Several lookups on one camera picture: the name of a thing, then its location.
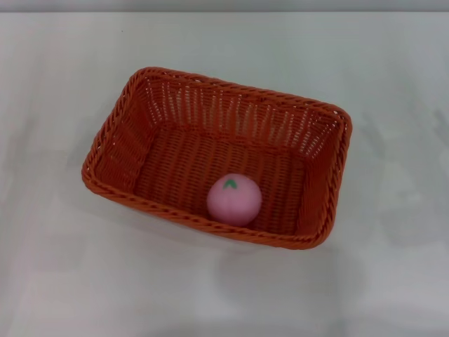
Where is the pink toy peach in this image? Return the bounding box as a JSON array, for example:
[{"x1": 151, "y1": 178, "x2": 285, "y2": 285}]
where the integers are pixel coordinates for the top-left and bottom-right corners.
[{"x1": 206, "y1": 172, "x2": 263, "y2": 227}]

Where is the orange woven plastic basket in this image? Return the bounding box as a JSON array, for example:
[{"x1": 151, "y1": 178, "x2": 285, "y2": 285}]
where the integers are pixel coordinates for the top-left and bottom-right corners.
[{"x1": 81, "y1": 66, "x2": 353, "y2": 251}]

